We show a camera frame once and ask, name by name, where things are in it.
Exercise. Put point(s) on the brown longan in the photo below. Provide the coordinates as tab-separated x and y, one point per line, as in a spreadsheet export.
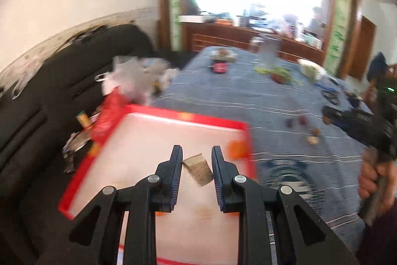
316	131

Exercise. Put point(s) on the small red box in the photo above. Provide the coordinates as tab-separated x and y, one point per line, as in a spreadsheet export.
220	68

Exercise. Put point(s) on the person's right hand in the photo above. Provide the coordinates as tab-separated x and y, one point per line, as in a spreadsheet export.
369	175

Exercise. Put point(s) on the clear plastic bags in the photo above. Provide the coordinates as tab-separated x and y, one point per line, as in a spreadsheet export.
136	78

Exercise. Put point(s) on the clear glass pitcher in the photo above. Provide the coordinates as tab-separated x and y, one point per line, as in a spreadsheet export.
268	49

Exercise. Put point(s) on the orange tangerine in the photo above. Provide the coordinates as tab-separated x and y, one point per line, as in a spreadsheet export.
159	214
237	149
233	215

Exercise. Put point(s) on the red plastic bag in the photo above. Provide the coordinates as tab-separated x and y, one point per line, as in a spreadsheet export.
108	116

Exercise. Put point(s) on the brown wooden door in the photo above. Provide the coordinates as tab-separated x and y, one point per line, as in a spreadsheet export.
363	47

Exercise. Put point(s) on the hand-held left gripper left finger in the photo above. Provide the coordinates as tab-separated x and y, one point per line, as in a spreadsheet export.
176	178

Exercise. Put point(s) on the white oval bowl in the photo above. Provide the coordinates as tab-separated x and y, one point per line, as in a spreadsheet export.
310	68

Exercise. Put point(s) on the leafy green vegetable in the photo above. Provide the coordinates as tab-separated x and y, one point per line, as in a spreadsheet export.
279	72

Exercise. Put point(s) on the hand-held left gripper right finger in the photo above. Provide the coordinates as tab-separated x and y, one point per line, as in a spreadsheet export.
217	178

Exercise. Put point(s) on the dark jacket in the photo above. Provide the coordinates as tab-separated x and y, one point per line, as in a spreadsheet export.
377	66

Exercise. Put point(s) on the wooden counter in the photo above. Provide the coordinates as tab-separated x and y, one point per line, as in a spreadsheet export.
232	35

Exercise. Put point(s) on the blue plaid tablecloth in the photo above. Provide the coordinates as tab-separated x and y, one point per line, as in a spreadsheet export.
263	97

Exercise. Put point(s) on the white flat box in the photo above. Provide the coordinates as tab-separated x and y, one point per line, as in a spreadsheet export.
194	18

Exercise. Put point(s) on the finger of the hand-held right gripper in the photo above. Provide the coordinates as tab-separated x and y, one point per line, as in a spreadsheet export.
350	122

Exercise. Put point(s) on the crumpled silver wrapper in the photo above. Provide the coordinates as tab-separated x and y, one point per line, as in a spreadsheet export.
76	147

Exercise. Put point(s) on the blue pen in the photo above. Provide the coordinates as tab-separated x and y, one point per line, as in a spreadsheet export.
322	86

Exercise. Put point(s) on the red tray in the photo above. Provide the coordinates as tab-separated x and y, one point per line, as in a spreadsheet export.
149	140

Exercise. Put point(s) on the red date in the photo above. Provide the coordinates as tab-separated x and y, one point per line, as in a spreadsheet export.
303	120
278	78

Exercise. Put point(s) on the small pale fruit piece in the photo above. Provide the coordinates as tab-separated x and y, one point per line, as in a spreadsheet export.
313	139

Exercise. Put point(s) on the black scissors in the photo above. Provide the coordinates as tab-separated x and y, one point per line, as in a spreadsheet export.
331	97

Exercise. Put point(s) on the yellow can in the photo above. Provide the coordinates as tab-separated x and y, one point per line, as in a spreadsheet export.
83	119

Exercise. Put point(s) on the black sofa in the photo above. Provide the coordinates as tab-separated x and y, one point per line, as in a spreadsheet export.
46	81

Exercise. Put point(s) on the black round appliance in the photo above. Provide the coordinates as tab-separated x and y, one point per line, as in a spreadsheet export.
354	100

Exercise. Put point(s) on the person's right forearm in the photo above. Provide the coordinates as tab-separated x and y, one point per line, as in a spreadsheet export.
381	240

